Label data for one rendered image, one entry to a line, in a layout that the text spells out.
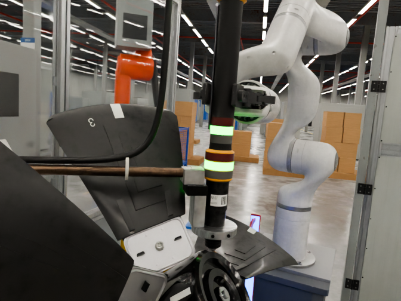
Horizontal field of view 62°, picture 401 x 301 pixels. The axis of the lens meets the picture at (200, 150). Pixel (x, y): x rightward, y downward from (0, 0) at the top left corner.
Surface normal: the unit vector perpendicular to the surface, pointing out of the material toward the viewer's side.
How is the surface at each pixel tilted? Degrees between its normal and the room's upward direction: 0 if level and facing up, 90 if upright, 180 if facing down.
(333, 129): 90
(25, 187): 73
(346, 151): 90
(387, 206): 90
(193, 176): 90
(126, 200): 55
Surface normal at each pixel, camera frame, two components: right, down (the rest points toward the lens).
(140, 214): 0.12, -0.47
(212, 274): 0.81, -0.46
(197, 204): 0.24, 0.14
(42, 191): 0.73, -0.18
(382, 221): -0.36, 0.09
